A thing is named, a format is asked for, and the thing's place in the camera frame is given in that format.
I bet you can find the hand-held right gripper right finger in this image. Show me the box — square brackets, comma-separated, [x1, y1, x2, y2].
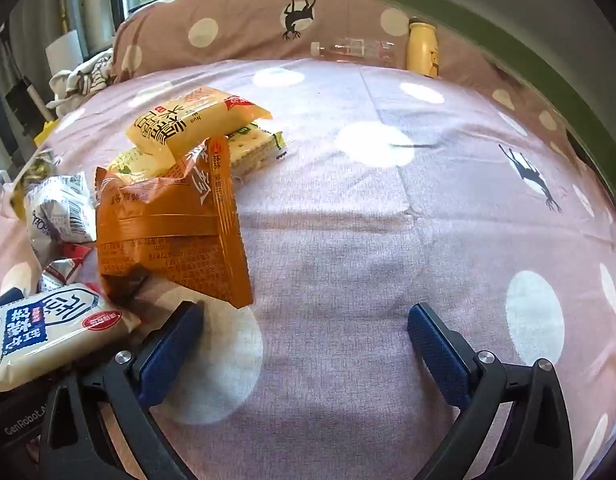
[407, 302, 574, 480]

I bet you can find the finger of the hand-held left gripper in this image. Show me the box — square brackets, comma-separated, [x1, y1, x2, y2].
[0, 286, 26, 313]

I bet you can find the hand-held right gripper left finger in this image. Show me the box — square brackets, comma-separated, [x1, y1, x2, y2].
[38, 301, 205, 480]

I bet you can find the large white blue-print packet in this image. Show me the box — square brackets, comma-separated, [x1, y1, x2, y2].
[0, 282, 141, 395]

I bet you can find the red white snack packet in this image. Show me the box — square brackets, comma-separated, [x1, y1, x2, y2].
[38, 242, 96, 293]

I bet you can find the white grey snack packet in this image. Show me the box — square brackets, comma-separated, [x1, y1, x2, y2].
[25, 172, 99, 261]

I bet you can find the orange snack packet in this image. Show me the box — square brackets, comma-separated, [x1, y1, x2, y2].
[94, 135, 254, 309]

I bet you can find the gold brown snack packet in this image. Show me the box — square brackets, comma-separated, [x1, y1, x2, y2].
[10, 147, 64, 211]

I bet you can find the green white soda cracker packet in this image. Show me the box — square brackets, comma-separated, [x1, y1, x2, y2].
[223, 127, 289, 173]

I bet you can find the yellow rice cracker packet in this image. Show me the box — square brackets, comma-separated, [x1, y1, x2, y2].
[126, 86, 274, 161]

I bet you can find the green cardboard box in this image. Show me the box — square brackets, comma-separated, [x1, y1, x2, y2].
[258, 0, 616, 191]

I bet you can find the pink polka dot bedsheet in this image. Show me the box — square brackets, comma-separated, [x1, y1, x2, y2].
[0, 57, 616, 480]

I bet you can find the yellow box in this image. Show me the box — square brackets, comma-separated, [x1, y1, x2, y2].
[34, 120, 59, 146]

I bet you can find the striped white cloth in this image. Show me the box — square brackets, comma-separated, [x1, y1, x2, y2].
[48, 50, 116, 116]

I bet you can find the white paper roll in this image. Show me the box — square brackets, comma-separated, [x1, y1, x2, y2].
[44, 30, 84, 76]

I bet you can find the grey curtain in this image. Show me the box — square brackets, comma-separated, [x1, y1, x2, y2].
[18, 0, 119, 56]

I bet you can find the yellow drink bottle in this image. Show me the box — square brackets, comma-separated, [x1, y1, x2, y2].
[406, 17, 440, 78]

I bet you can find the clear plastic bottle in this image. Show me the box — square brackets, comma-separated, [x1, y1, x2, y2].
[310, 36, 396, 63]

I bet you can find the brown polka dot cushion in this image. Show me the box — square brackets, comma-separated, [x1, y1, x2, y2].
[110, 0, 616, 221]

